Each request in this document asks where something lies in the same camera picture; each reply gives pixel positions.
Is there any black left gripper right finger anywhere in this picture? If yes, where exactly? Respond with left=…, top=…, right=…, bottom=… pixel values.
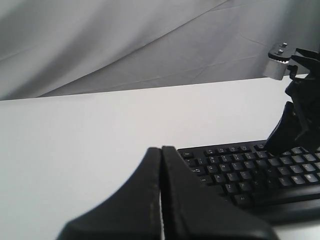
left=161, top=146, right=276, bottom=240

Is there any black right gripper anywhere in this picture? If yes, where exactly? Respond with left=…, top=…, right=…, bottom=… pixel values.
left=264, top=48, right=320, bottom=156

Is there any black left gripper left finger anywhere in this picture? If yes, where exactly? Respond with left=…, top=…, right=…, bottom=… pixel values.
left=57, top=147, right=162, bottom=240

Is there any black acer keyboard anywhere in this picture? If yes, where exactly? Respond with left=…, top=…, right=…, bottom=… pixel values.
left=178, top=140, right=320, bottom=225

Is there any grey backdrop cloth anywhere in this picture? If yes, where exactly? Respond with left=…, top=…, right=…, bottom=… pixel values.
left=0, top=0, right=320, bottom=100

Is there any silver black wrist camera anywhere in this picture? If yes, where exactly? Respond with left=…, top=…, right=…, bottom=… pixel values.
left=263, top=42, right=296, bottom=81

